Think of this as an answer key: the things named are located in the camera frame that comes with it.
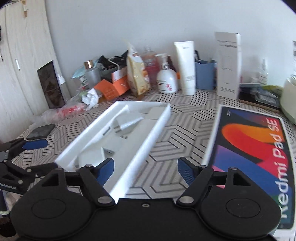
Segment orange box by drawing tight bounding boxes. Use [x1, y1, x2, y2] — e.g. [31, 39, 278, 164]
[94, 75, 130, 101]

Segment slim grey bottle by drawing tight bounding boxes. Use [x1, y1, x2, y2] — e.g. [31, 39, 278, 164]
[57, 74, 71, 103]

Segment black phone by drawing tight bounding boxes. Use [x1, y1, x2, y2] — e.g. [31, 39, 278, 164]
[26, 124, 55, 140]

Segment black tray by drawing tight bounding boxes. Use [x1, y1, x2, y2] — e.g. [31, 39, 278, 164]
[238, 84, 284, 112]

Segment white squeeze tube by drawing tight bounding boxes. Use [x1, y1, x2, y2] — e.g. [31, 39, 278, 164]
[174, 41, 196, 95]

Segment small clear spray bottle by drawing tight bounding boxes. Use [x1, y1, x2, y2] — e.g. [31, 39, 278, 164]
[258, 59, 269, 85]

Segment tall white carton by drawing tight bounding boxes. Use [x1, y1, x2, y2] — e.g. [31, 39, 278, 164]
[215, 32, 241, 99]

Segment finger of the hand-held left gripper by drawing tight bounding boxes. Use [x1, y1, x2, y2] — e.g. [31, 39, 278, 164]
[23, 162, 59, 179]
[4, 138, 48, 154]

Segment blue pen holder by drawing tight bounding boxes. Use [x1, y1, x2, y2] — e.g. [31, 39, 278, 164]
[195, 60, 217, 90]

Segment clear plastic bag red print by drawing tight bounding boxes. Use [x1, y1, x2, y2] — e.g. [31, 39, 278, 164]
[30, 102, 86, 124]

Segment blue face mask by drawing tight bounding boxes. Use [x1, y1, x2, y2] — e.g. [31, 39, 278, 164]
[71, 68, 86, 80]

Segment yellow snack bag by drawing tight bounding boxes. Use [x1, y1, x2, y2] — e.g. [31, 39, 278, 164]
[126, 42, 151, 96]

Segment pink clear bottle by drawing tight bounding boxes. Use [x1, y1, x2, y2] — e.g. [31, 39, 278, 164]
[142, 47, 160, 85]

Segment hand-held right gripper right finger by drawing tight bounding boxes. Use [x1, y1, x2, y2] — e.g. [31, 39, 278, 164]
[177, 157, 251, 207]

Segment dark framed panel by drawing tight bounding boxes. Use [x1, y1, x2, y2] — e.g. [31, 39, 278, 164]
[37, 61, 66, 109]

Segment grey bottle copper cap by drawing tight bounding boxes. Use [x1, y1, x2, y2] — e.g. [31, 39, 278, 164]
[84, 61, 102, 89]

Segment colourful tablet box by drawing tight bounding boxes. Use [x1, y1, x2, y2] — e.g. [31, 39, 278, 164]
[201, 105, 296, 239]

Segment crumpled white tissue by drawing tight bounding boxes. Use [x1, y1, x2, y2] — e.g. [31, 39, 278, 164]
[81, 88, 100, 111]

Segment white wrapped charger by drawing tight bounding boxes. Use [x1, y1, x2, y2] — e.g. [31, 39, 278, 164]
[113, 111, 144, 135]

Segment pale green appliance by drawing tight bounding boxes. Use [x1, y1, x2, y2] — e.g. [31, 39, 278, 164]
[279, 77, 296, 126]

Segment white wooden wardrobe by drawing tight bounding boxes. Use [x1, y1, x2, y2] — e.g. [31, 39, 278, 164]
[0, 0, 59, 141]

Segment white foam tray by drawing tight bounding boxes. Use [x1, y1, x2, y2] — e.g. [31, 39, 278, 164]
[55, 100, 171, 200]

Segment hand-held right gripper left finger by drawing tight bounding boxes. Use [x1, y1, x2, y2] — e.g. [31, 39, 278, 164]
[42, 158, 115, 207]

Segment white pump bottle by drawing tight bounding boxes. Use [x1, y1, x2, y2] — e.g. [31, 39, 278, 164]
[157, 54, 179, 94]

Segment grey paper bag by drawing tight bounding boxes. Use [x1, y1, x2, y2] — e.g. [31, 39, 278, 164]
[99, 56, 128, 82]

